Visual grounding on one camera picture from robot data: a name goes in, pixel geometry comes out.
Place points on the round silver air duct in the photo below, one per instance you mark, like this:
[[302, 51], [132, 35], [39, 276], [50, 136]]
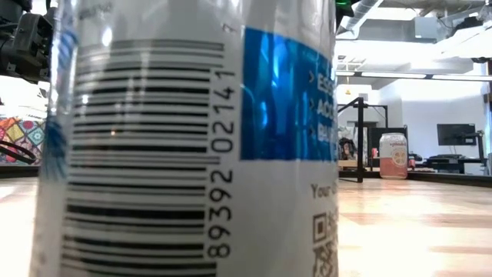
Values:
[[361, 13]]

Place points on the black desk equipment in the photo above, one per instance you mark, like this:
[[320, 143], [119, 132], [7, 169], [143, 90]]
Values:
[[455, 163]]

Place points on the person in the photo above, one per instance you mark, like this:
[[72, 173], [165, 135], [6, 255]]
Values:
[[348, 149]]

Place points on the black aluminium rig frame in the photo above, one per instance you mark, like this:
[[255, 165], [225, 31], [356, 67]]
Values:
[[15, 171], [461, 180]]

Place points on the long ceiling light strip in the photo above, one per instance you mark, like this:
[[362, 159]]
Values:
[[453, 77]]

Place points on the pink white Spindrift can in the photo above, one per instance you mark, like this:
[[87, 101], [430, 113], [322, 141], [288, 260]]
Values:
[[393, 155]]

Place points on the black monitor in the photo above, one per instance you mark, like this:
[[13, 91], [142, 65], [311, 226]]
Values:
[[455, 134]]

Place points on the colourful patterned quilt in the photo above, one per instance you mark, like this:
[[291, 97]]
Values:
[[27, 134]]

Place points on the wooden shelf black metal legs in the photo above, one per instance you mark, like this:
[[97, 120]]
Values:
[[360, 138]]

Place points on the grey rectangular duct box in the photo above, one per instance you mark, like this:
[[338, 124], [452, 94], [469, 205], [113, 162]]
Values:
[[426, 29]]

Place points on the black monitor stand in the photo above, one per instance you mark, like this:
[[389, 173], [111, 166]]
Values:
[[480, 144]]

